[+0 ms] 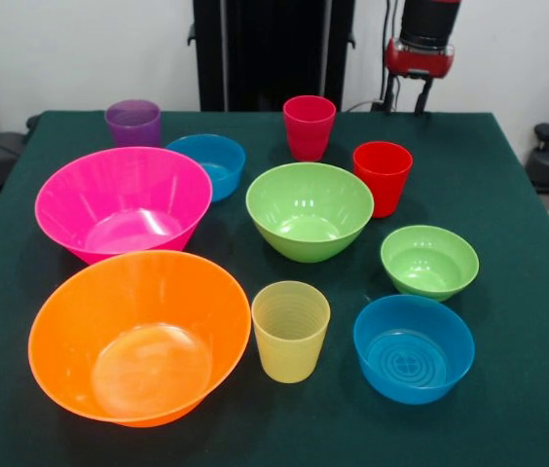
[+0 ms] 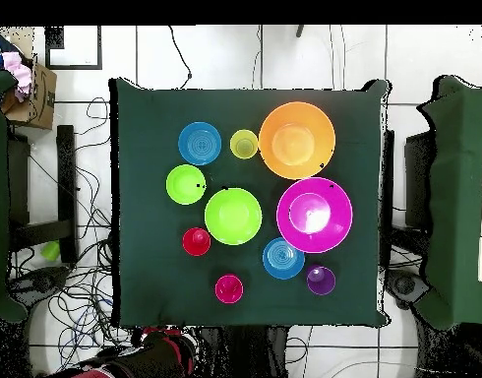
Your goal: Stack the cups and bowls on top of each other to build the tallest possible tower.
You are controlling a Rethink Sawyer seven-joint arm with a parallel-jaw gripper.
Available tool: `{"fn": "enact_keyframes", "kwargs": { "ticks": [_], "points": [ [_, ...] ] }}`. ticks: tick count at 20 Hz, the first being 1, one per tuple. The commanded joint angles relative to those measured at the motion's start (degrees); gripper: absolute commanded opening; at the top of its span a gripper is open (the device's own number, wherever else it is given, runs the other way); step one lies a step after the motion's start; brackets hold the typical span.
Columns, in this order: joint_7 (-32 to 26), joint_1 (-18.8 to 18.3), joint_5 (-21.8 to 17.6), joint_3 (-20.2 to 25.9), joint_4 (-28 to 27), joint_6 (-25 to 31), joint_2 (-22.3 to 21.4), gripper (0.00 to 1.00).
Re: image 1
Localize purple plastic cup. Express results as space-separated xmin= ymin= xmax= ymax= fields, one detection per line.
xmin=104 ymin=98 xmax=163 ymax=149

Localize red plastic cup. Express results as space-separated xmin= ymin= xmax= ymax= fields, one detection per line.
xmin=352 ymin=140 xmax=414 ymax=219

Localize large green plastic bowl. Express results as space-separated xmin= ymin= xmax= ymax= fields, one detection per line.
xmin=244 ymin=162 xmax=376 ymax=265

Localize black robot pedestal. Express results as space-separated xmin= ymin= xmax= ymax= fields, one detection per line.
xmin=187 ymin=0 xmax=357 ymax=113

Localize orange plastic bowl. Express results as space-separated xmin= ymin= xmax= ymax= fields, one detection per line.
xmin=27 ymin=249 xmax=252 ymax=429

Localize yellow plastic cup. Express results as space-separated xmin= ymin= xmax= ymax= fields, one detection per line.
xmin=250 ymin=280 xmax=332 ymax=384

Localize small green plastic bowl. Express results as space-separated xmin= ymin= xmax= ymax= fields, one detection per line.
xmin=380 ymin=224 xmax=481 ymax=303

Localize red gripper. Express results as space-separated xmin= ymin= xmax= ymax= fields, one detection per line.
xmin=383 ymin=37 xmax=456 ymax=118

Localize crimson pink plastic cup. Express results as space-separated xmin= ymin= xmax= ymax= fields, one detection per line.
xmin=282 ymin=94 xmax=338 ymax=162

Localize dark green table cloth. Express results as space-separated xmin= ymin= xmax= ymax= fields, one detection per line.
xmin=0 ymin=110 xmax=549 ymax=467

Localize blue plastic bowl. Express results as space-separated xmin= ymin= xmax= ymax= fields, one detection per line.
xmin=352 ymin=294 xmax=476 ymax=406
xmin=165 ymin=133 xmax=247 ymax=202

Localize black hanging cable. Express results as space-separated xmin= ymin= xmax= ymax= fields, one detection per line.
xmin=379 ymin=0 xmax=402 ymax=111

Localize large pink plastic bowl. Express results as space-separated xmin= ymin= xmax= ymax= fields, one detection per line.
xmin=34 ymin=146 xmax=214 ymax=267

